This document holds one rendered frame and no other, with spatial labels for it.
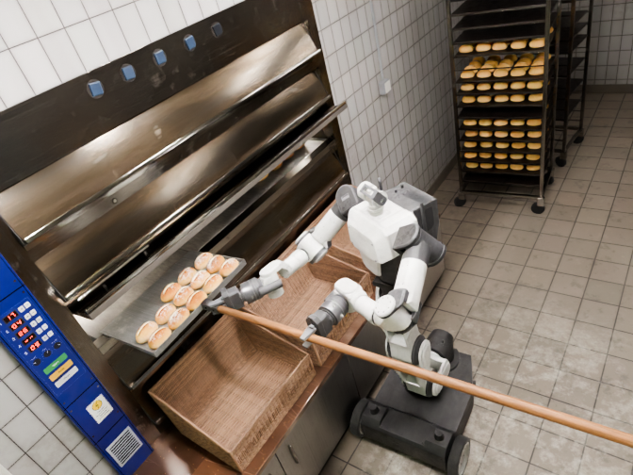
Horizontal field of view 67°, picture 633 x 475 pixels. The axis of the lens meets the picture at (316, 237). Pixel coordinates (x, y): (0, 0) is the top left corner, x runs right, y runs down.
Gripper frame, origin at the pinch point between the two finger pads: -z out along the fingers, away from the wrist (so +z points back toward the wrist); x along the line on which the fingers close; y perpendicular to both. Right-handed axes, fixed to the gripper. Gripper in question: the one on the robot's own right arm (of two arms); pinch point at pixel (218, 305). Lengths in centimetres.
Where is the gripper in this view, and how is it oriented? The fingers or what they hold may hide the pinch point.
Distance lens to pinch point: 195.5
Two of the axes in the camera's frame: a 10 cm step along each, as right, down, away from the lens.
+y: 3.8, 4.6, -8.0
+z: 8.9, -4.0, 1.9
